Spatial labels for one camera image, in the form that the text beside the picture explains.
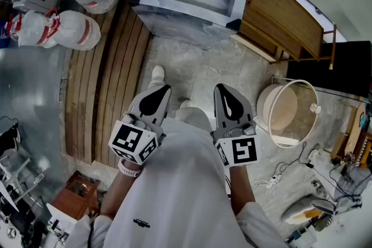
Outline white round bin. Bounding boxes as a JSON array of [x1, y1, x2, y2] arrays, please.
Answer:
[[256, 79, 321, 149]]

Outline wooden slat platform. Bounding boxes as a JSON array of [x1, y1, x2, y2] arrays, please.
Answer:
[[65, 0, 152, 168]]

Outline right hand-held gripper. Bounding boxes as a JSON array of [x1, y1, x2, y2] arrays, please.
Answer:
[[210, 83, 261, 169]]

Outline brown wooden box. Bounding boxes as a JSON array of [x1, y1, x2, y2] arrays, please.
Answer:
[[50, 170, 101, 221]]

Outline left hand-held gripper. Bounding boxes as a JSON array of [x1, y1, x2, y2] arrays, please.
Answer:
[[108, 84, 172, 166]]

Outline gray jacket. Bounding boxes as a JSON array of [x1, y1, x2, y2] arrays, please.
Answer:
[[328, 164, 372, 215]]

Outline white power strip cable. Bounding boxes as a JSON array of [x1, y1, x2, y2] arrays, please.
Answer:
[[251, 173, 288, 209]]

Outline white trousers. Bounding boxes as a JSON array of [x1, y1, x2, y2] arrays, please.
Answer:
[[146, 78, 214, 132]]

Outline black box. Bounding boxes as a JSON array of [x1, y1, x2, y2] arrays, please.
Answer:
[[286, 40, 372, 98]]

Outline black cable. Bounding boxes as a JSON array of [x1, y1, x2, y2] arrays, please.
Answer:
[[271, 141, 316, 182]]

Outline stainless steel sink cabinet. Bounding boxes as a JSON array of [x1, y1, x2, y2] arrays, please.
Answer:
[[131, 0, 257, 51]]

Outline person's right forearm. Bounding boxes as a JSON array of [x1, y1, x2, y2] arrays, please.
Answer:
[[229, 166, 257, 216]]

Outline white shirt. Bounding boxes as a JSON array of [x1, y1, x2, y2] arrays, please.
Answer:
[[63, 117, 290, 248]]

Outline white plastic bag lower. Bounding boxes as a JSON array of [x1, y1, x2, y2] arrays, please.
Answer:
[[46, 8, 102, 52]]

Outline blue container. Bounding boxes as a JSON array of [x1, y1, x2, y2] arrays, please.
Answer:
[[0, 20, 11, 49]]

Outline white wristwatch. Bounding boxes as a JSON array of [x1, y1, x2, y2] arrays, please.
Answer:
[[117, 158, 142, 178]]

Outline person's left forearm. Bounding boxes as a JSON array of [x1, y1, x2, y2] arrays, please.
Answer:
[[100, 167, 141, 220]]

